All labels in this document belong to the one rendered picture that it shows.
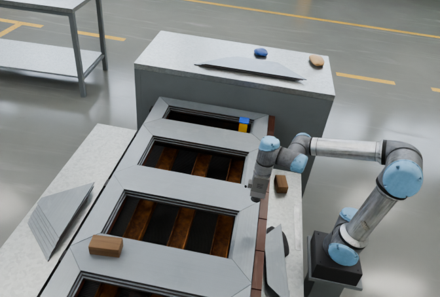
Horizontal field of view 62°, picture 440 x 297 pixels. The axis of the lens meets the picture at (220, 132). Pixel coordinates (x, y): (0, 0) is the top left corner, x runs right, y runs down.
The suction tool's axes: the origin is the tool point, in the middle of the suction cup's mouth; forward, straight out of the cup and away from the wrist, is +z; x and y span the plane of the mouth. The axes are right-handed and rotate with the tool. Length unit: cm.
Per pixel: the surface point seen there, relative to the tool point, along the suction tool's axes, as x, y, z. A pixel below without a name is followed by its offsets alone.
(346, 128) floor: 99, -227, 80
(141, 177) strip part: -56, -15, 14
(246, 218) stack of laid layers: -1.8, -0.8, 13.1
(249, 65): -14, -111, -16
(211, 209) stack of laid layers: -18.6, -4.0, 15.5
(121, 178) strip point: -65, -12, 14
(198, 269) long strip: -18.0, 29.4, 15.6
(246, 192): -3.3, -17.3, 12.0
